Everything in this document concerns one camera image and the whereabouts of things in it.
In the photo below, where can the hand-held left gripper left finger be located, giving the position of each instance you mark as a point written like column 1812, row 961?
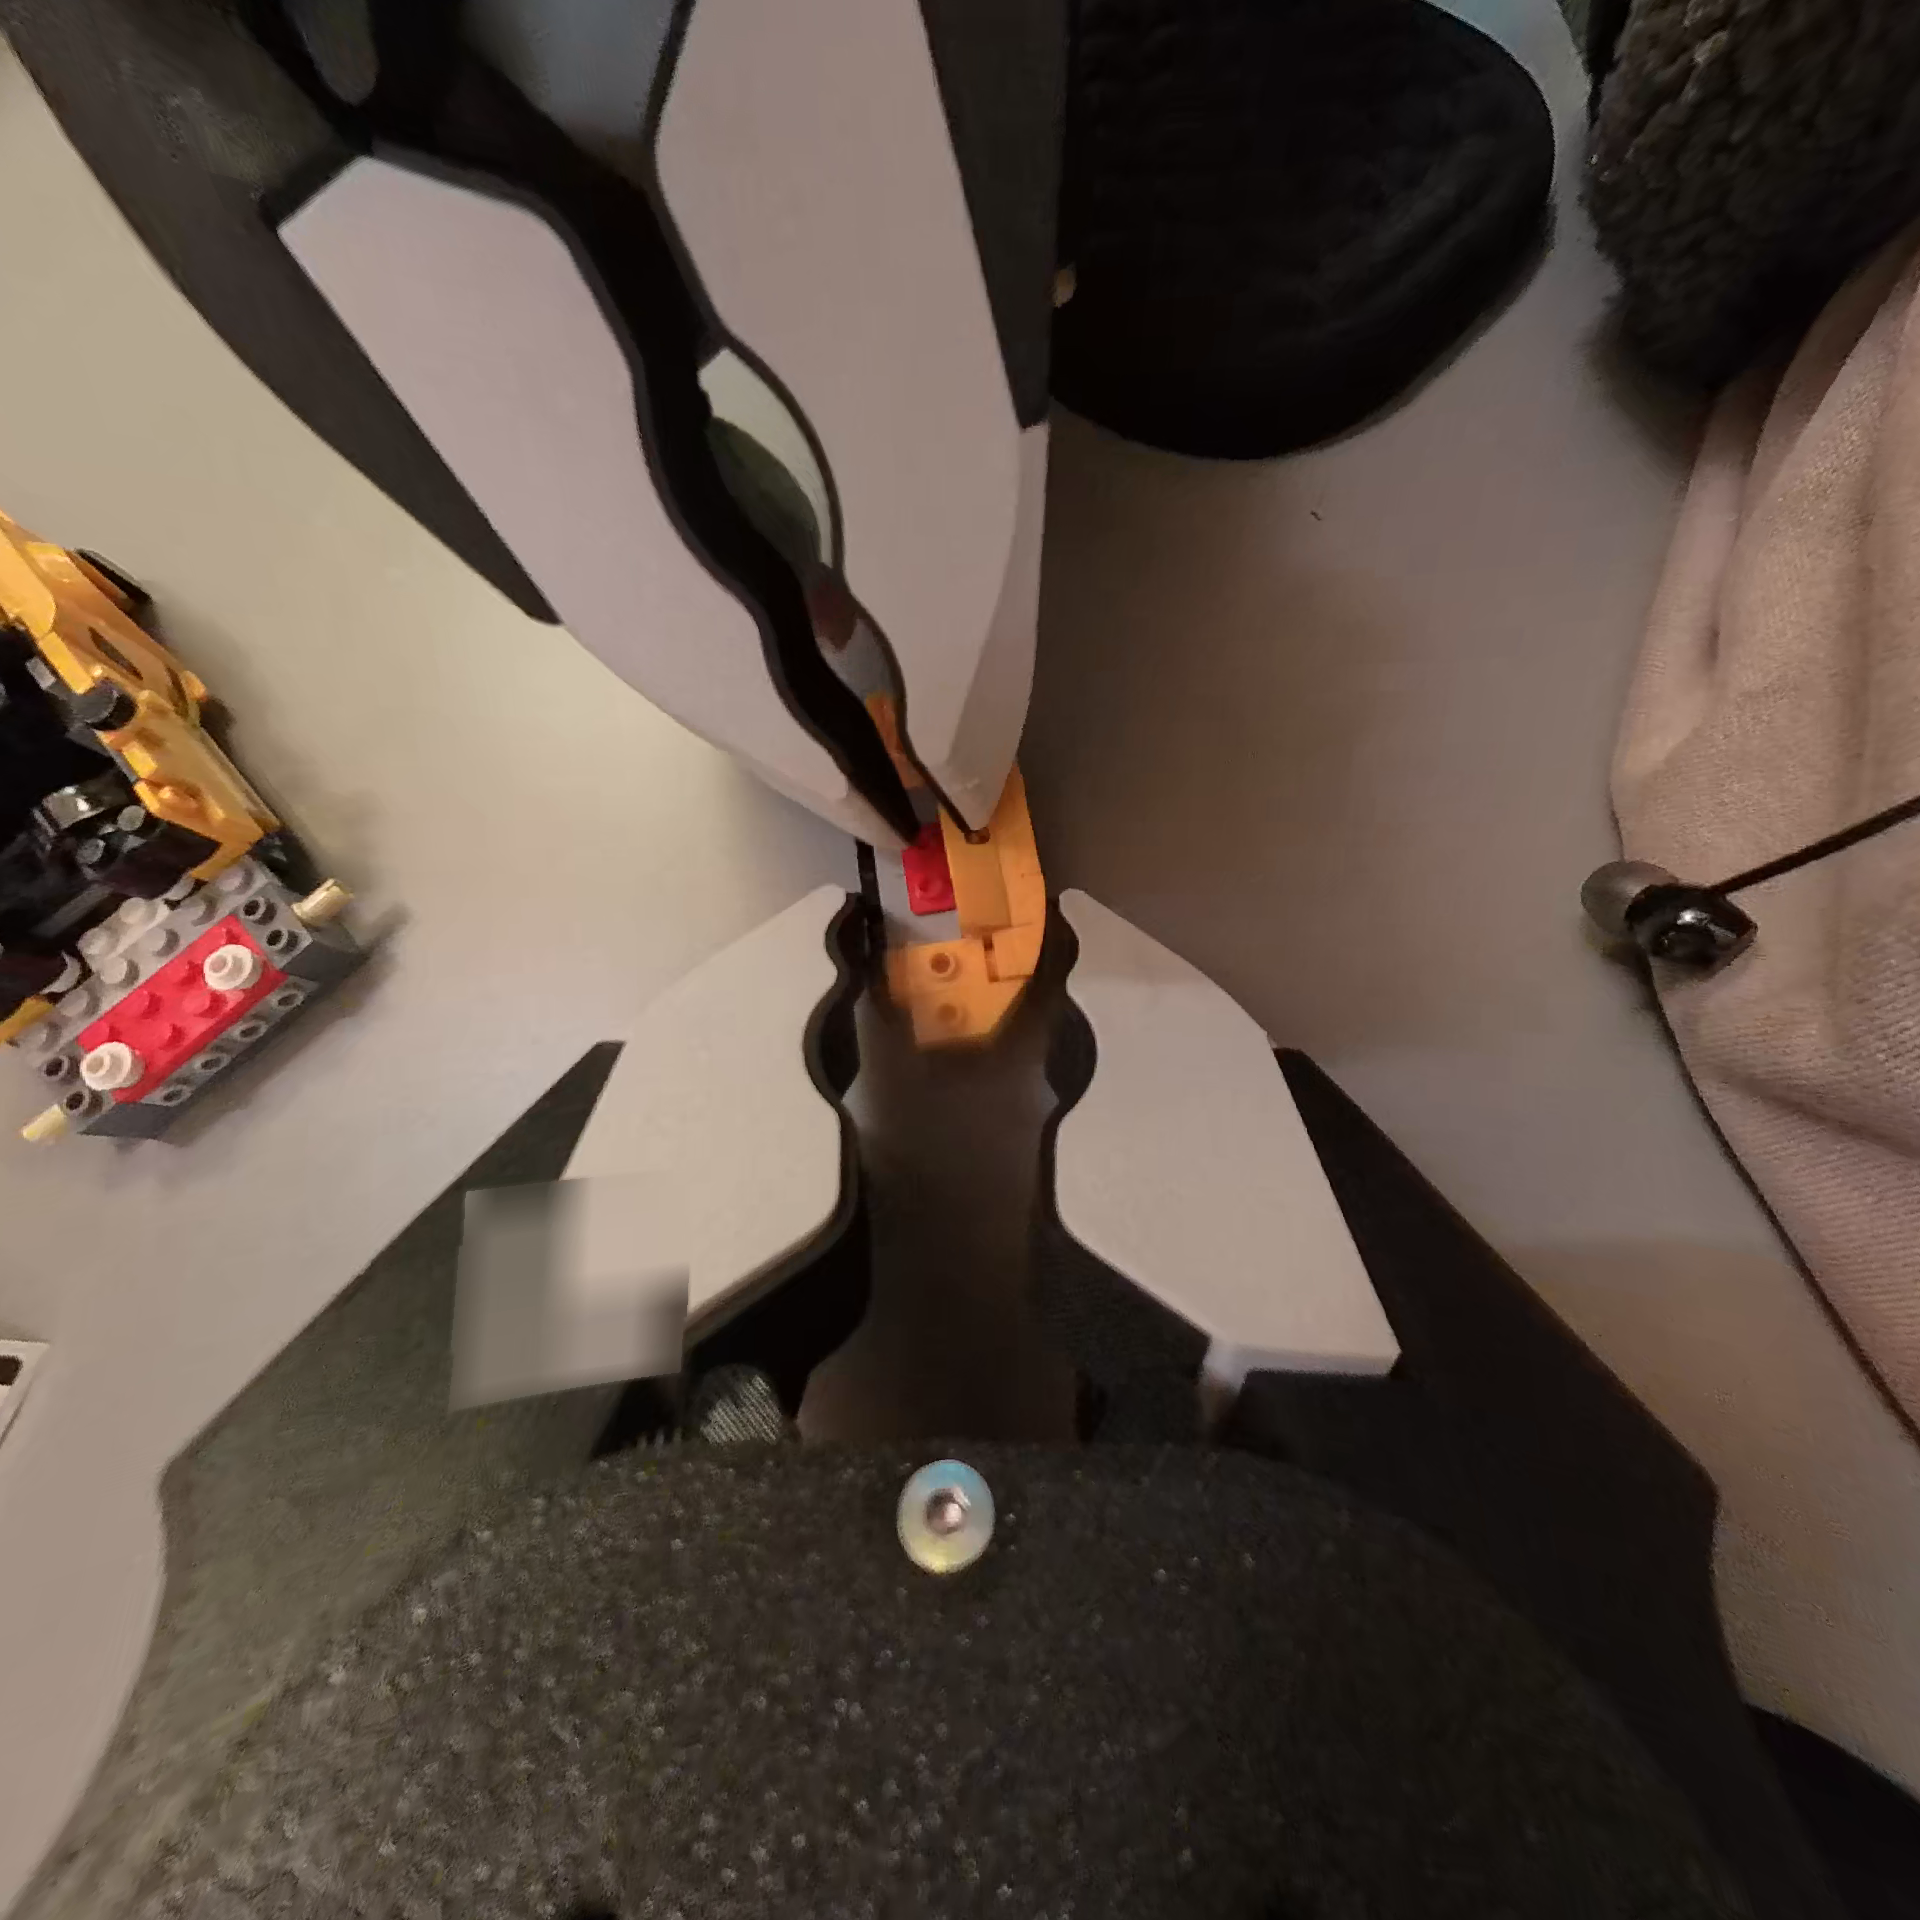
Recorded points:
column 720, row 1112

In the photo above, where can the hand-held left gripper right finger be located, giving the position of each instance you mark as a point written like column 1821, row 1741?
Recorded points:
column 1200, row 1171

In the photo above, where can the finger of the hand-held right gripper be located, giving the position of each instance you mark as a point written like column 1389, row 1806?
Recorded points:
column 898, row 301
column 524, row 481

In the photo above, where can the orange curved lego subassembly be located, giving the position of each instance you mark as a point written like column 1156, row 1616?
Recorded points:
column 996, row 885

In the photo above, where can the yellow lego car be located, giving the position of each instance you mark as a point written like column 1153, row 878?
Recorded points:
column 181, row 1021

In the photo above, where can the black armrest pad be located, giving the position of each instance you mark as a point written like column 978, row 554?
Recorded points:
column 1292, row 227

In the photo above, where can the beige hooded sweatshirt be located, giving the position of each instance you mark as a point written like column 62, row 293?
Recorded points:
column 1801, row 675

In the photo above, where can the dark fleece jacket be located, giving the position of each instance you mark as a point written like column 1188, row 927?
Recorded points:
column 1742, row 151

